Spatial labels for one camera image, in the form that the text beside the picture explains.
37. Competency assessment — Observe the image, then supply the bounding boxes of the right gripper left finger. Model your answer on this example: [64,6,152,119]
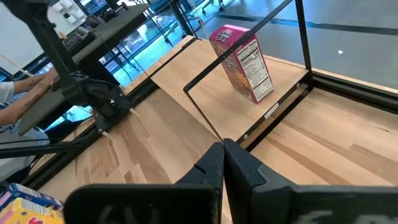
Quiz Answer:
[63,142,225,224]

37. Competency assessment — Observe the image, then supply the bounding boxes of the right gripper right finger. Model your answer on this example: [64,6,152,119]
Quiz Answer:
[223,138,398,224]

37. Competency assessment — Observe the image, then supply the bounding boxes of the yellow Corn Pops cereal box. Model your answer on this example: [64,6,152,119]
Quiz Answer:
[0,197,65,224]

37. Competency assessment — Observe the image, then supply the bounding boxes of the blue Frosted Flakes cereal box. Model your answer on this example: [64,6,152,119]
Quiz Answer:
[0,182,64,212]

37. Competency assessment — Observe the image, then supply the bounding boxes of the pink Raisin Bran cereal box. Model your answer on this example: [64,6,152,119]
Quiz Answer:
[208,24,275,104]

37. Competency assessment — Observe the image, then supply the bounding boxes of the person's forearm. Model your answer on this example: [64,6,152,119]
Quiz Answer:
[14,67,60,94]
[0,82,53,126]

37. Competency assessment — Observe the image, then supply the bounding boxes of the black table edge bar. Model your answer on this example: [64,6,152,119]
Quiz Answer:
[310,72,398,114]

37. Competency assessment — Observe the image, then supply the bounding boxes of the person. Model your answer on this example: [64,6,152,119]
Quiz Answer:
[0,80,50,183]

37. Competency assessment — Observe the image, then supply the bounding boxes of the grey desk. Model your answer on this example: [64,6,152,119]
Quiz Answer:
[17,2,150,137]

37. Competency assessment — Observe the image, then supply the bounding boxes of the office chair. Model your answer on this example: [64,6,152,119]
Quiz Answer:
[200,0,225,15]

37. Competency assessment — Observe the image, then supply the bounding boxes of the black aluminium frame rails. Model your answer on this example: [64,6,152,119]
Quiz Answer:
[0,35,198,191]

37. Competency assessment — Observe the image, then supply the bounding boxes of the wooden shelf with black frame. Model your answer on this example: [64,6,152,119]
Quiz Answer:
[150,0,313,153]

